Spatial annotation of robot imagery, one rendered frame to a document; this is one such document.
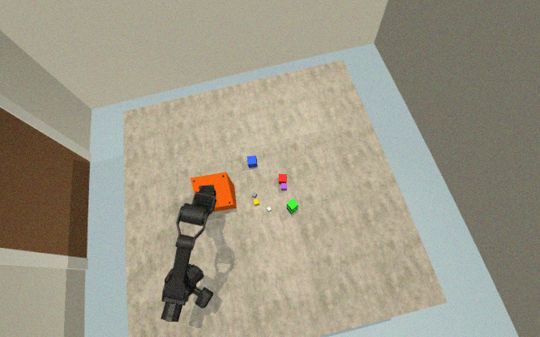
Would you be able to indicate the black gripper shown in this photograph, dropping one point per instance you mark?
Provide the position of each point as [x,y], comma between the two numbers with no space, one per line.
[203,296]

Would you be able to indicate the blue block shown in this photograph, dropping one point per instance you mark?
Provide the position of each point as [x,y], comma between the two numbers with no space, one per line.
[252,161]

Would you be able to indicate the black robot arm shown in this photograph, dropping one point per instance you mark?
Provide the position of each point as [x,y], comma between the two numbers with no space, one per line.
[176,290]

